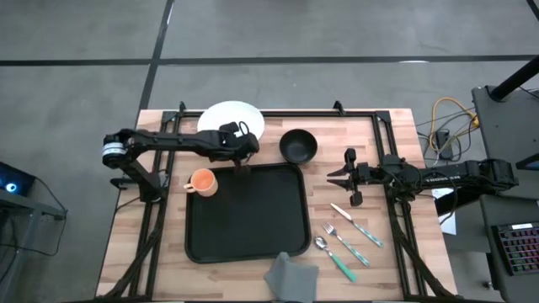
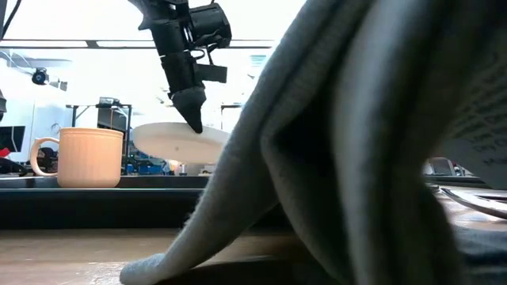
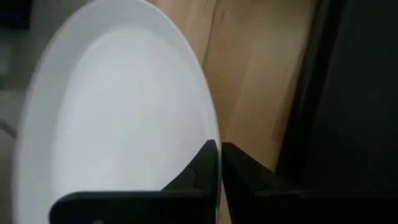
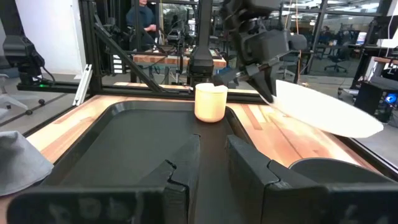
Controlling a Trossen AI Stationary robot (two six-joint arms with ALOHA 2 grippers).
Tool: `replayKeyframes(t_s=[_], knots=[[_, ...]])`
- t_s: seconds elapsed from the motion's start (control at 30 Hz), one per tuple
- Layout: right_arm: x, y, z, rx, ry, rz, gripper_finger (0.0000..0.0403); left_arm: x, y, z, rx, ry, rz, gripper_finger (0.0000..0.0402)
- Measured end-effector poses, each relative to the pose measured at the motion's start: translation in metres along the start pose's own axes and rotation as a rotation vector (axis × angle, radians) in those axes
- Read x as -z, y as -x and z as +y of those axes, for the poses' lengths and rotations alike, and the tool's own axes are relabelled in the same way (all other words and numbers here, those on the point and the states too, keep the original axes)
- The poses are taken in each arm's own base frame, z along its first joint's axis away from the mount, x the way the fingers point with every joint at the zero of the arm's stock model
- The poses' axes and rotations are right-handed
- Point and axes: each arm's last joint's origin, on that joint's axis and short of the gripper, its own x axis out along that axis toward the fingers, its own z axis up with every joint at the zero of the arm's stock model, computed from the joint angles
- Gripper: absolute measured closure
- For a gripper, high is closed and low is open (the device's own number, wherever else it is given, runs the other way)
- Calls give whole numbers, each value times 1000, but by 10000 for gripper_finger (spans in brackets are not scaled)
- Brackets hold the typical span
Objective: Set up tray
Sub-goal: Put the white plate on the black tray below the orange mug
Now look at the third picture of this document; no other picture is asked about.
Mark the black plastic tray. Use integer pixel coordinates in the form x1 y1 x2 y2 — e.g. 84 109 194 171
275 0 398 194

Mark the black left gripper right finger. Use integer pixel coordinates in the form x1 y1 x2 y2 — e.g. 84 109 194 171
220 141 398 224

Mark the white round plate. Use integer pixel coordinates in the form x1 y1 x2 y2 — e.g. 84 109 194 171
11 0 222 224

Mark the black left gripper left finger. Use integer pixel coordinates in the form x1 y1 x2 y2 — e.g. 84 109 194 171
49 139 219 224

